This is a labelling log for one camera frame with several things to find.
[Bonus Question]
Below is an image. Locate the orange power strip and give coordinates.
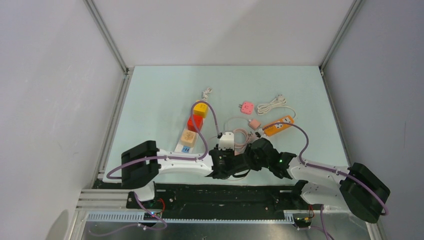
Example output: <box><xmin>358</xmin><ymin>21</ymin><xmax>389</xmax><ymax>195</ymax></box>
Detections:
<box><xmin>262</xmin><ymin>115</ymin><xmax>295</xmax><ymax>137</ymax></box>

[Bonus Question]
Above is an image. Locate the small pink plug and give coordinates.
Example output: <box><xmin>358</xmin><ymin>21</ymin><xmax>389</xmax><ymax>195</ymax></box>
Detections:
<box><xmin>248</xmin><ymin>119</ymin><xmax>261</xmax><ymax>131</ymax></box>

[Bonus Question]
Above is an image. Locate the beige cube plug adapter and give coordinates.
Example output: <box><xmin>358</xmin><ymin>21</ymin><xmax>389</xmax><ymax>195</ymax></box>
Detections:
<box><xmin>180</xmin><ymin>129</ymin><xmax>198</xmax><ymax>148</ymax></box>

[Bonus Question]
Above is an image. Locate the red cube socket adapter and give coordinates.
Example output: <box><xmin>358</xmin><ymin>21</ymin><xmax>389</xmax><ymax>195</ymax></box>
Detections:
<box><xmin>186</xmin><ymin>114</ymin><xmax>204</xmax><ymax>133</ymax></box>

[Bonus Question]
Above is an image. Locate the yellow cube socket adapter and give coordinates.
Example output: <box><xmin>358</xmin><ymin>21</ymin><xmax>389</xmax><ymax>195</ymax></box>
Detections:
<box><xmin>193</xmin><ymin>101</ymin><xmax>209</xmax><ymax>119</ymax></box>

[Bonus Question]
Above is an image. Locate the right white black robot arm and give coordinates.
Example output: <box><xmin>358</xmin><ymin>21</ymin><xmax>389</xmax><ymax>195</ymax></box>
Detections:
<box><xmin>242</xmin><ymin>138</ymin><xmax>391</xmax><ymax>224</ymax></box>

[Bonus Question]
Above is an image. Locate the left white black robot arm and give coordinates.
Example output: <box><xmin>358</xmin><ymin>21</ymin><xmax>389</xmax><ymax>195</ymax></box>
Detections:
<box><xmin>120</xmin><ymin>140</ymin><xmax>250</xmax><ymax>208</ymax></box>

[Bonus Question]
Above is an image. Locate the pink square plug adapter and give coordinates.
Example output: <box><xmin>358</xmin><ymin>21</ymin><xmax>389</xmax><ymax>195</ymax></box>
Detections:
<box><xmin>239</xmin><ymin>101</ymin><xmax>255</xmax><ymax>115</ymax></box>

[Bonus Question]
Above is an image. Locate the light green table mat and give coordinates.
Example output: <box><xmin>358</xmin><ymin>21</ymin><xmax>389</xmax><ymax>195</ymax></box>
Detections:
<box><xmin>105</xmin><ymin>66</ymin><xmax>348</xmax><ymax>173</ymax></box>

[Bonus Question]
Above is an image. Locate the pink coiled cable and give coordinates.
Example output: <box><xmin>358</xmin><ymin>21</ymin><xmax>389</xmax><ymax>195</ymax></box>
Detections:
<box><xmin>231</xmin><ymin>128</ymin><xmax>263</xmax><ymax>157</ymax></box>

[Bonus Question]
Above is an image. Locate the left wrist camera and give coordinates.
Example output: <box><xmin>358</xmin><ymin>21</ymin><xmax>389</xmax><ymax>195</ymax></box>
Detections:
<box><xmin>217</xmin><ymin>131</ymin><xmax>235</xmax><ymax>151</ymax></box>

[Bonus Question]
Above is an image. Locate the thin pink charging cable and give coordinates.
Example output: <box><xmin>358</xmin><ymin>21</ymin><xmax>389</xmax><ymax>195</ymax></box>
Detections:
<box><xmin>206</xmin><ymin>105</ymin><xmax>297</xmax><ymax>182</ymax></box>

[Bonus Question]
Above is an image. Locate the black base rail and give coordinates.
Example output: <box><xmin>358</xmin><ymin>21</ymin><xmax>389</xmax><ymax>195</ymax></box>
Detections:
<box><xmin>142</xmin><ymin>183</ymin><xmax>321</xmax><ymax>222</ymax></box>

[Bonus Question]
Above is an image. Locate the white bundled cable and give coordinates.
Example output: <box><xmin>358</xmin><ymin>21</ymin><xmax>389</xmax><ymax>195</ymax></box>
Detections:
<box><xmin>256</xmin><ymin>94</ymin><xmax>287</xmax><ymax>116</ymax></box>

